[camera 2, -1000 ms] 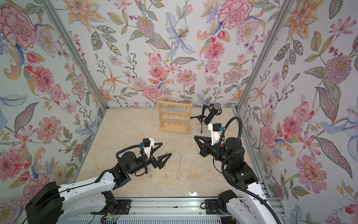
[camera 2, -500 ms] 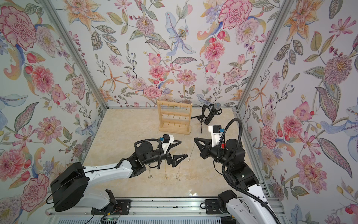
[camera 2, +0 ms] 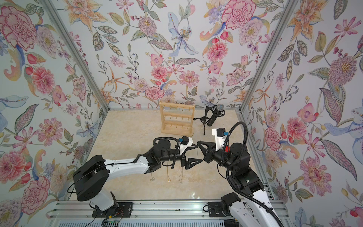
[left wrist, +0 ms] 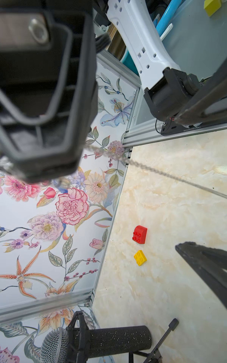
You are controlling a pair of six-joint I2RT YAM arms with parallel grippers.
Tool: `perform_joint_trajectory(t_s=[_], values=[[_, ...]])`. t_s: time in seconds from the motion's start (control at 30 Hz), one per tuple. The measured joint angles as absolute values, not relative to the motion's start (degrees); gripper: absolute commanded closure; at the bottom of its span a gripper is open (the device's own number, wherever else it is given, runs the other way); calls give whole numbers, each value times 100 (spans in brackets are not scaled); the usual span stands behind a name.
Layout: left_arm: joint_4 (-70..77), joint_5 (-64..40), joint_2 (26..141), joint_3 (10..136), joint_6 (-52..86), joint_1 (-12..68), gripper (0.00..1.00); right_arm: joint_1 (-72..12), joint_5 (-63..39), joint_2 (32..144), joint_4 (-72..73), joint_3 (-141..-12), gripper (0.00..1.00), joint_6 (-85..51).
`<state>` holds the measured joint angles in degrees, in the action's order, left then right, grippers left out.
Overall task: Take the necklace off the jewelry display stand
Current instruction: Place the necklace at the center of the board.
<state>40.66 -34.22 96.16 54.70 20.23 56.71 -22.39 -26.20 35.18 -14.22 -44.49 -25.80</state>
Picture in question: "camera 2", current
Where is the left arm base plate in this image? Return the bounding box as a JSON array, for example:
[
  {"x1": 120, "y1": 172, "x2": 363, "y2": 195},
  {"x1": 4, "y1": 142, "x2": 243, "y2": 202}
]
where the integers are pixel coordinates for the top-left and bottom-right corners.
[{"x1": 92, "y1": 202, "x2": 134, "y2": 218}]

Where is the black microphone on tripod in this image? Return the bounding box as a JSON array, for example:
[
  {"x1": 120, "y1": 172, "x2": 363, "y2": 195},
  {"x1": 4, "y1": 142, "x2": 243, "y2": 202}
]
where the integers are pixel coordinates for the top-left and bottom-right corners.
[{"x1": 193, "y1": 104, "x2": 225, "y2": 135}]

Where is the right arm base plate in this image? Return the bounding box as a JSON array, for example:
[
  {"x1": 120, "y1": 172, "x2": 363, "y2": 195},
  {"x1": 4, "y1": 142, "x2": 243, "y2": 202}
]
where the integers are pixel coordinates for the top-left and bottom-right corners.
[{"x1": 207, "y1": 201, "x2": 248, "y2": 218}]

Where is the aluminium mounting rail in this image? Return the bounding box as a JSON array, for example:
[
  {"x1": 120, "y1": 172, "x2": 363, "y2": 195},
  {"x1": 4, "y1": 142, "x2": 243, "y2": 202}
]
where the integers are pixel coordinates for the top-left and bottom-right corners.
[{"x1": 45, "y1": 200, "x2": 290, "y2": 221}]

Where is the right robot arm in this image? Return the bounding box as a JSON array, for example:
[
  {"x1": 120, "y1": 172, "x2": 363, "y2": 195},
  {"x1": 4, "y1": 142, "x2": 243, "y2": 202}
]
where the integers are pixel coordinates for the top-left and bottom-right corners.
[{"x1": 179, "y1": 141, "x2": 283, "y2": 227}]

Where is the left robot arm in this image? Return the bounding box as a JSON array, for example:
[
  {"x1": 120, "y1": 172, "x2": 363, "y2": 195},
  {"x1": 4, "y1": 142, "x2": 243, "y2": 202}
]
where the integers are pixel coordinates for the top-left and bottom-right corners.
[{"x1": 72, "y1": 136, "x2": 202, "y2": 213}]

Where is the wooden jewelry display stand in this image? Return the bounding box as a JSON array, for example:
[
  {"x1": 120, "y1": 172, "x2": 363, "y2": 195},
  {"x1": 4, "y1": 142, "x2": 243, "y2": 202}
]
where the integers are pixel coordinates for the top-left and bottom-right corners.
[{"x1": 159, "y1": 102, "x2": 195, "y2": 137}]

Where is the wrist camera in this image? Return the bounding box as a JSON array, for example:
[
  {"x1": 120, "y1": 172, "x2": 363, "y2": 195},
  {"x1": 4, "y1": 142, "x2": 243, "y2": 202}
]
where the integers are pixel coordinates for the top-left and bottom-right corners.
[
  {"x1": 212, "y1": 128, "x2": 228, "y2": 151},
  {"x1": 178, "y1": 136, "x2": 193, "y2": 155}
]

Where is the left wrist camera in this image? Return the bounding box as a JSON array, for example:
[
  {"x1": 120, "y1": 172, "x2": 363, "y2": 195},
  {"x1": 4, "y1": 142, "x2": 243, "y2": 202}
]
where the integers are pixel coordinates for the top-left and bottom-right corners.
[{"x1": 178, "y1": 136, "x2": 193, "y2": 155}]

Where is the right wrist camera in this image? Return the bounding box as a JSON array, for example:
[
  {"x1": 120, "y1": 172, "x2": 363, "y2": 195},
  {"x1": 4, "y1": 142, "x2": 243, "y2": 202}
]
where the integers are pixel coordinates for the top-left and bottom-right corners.
[{"x1": 212, "y1": 128, "x2": 228, "y2": 151}]

